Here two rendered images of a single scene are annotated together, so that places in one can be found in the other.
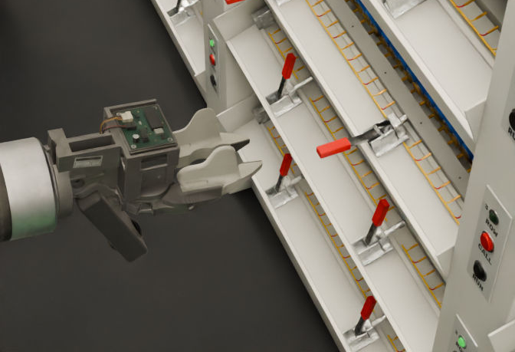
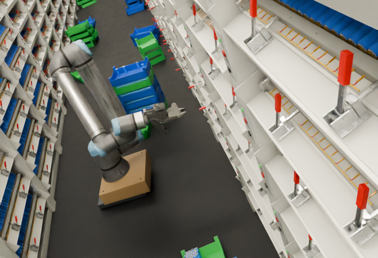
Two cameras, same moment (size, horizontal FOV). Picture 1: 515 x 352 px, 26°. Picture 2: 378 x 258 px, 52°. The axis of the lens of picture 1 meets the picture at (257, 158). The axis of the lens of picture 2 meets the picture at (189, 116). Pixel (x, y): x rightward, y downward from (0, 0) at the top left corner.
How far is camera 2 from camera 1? 1.08 m
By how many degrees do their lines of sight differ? 23
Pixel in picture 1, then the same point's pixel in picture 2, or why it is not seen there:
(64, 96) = (183, 129)
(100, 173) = (153, 116)
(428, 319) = not seen: hidden behind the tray
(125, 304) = (192, 167)
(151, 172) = (162, 114)
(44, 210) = (142, 122)
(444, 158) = not seen: hidden behind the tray
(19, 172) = (136, 116)
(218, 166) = (175, 112)
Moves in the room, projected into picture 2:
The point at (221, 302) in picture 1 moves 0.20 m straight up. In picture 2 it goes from (213, 164) to (203, 140)
